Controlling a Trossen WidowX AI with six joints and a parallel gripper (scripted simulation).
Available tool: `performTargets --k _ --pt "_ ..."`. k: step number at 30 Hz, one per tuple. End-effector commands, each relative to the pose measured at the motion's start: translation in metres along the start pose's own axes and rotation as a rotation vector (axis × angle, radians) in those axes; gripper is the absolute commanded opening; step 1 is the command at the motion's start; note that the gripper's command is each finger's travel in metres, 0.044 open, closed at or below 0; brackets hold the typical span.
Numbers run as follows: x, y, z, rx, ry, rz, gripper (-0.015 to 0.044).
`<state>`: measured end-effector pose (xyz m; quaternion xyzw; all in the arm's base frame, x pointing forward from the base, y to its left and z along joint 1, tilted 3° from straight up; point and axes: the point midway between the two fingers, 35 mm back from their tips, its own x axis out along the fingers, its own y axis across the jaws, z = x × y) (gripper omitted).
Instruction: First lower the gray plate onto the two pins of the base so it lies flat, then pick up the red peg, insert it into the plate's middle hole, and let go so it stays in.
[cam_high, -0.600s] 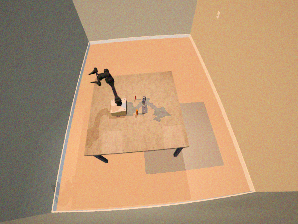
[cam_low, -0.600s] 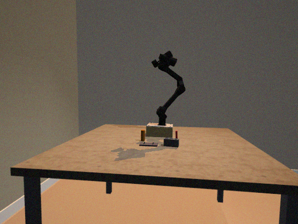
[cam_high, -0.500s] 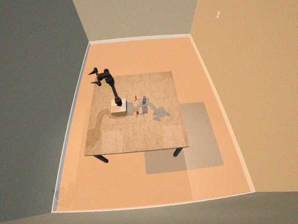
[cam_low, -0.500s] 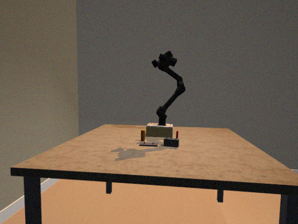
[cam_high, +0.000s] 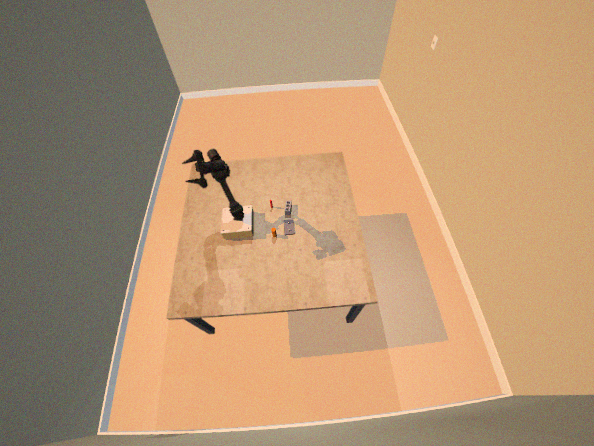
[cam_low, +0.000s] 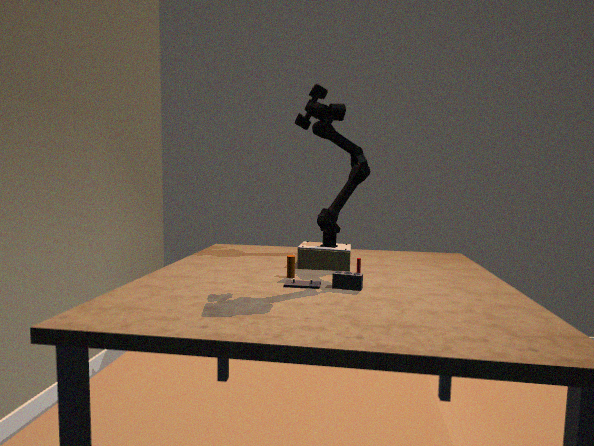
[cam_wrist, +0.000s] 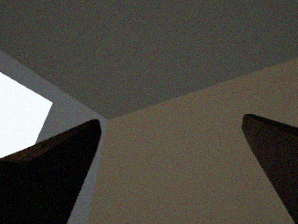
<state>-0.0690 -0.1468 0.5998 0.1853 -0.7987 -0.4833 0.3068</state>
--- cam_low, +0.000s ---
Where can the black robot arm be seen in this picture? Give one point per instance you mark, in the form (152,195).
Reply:
(328,217)

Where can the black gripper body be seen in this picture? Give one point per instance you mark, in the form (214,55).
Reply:
(318,91)

